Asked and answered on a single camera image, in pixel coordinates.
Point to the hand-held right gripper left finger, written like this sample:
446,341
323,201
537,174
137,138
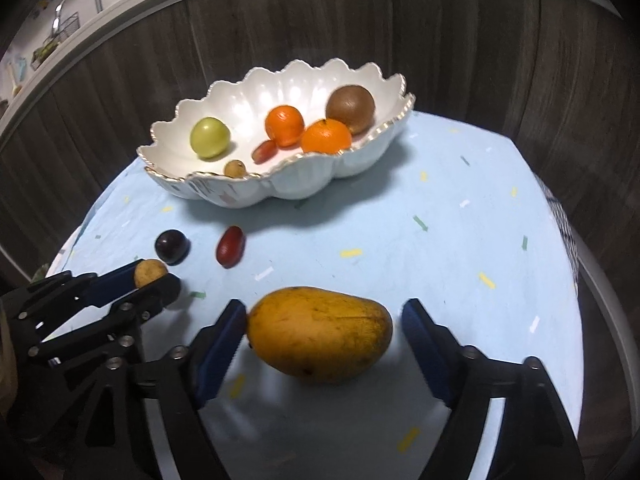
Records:
220,352

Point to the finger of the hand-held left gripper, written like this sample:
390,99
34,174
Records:
160,292
115,282

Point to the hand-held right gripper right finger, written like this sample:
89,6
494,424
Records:
425,350

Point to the brown longan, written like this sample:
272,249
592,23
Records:
150,271
235,169

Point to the yellow mango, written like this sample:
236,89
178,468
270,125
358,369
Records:
320,335

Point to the green apple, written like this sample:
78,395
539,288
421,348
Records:
210,137

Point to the dark red jujube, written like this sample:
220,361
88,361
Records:
264,151
230,247

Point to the white scalloped bowl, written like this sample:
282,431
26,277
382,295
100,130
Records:
300,182

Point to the orange mandarin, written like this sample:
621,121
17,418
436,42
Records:
326,138
285,125

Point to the dark purple plum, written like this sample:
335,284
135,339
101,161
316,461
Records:
172,246

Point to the grey metal bar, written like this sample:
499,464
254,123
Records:
600,291

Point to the black white checkered cloth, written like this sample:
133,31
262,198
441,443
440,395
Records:
562,225

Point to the brown kiwi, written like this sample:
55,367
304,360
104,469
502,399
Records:
351,109

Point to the dark wood kitchen cabinet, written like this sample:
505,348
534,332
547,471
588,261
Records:
450,35

